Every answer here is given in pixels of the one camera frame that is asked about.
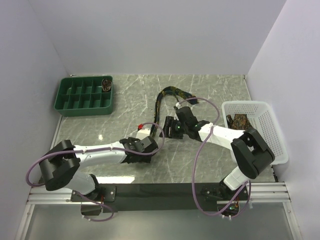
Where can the black base bar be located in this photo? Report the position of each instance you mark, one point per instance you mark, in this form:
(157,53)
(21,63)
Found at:
(163,196)

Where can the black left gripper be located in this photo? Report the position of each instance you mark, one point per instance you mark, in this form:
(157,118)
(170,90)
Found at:
(146,158)

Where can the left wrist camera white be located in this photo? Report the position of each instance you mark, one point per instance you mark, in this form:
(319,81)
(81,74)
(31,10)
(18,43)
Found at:
(142,132)

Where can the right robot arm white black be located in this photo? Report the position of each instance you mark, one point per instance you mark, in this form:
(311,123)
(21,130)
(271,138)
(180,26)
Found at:
(252,154)

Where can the blue floral yellow tie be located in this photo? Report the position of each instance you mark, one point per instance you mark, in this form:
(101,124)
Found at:
(161,105)

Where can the dark key-pattern tie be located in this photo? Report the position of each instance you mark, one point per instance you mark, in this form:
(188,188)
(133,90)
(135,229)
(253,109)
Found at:
(238,122)

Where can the white plastic basket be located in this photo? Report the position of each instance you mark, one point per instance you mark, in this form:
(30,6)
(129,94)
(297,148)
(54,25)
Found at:
(262,118)

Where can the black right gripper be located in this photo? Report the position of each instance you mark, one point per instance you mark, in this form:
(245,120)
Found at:
(170,122)

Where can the rolled dark tie in tray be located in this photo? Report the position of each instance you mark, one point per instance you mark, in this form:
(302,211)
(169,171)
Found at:
(106,85)

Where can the green compartment tray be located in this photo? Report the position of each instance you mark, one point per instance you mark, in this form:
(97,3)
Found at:
(83,96)

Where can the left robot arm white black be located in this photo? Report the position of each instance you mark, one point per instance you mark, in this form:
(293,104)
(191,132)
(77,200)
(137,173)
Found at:
(64,170)

